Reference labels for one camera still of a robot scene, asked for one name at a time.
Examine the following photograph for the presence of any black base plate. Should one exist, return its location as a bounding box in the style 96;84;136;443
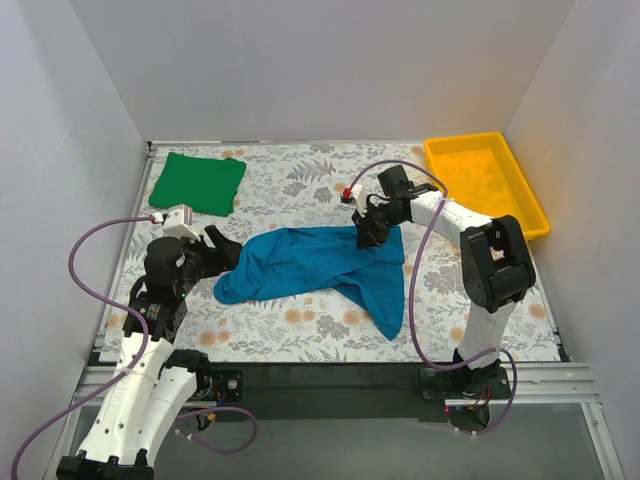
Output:
154;360;516;422

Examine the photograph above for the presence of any aluminium frame rail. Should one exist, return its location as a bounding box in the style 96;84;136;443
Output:
44;364;626;480

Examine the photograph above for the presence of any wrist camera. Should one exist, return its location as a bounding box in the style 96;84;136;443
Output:
151;204;200;242
340;183;367;215

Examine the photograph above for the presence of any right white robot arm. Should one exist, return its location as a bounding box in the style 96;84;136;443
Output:
340;160;536;398

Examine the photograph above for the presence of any blue t shirt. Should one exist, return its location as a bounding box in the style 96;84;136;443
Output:
213;226;405;340

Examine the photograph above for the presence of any yellow plastic tray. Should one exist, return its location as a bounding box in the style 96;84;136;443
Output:
424;132;551;241

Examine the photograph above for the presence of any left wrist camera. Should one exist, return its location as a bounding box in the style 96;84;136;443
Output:
151;204;200;242

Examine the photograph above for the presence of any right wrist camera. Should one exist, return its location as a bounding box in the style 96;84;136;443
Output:
340;183;367;215

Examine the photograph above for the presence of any folded green t shirt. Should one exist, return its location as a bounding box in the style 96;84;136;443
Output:
149;152;246;217

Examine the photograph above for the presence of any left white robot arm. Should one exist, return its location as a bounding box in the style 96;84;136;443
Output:
56;225;242;479

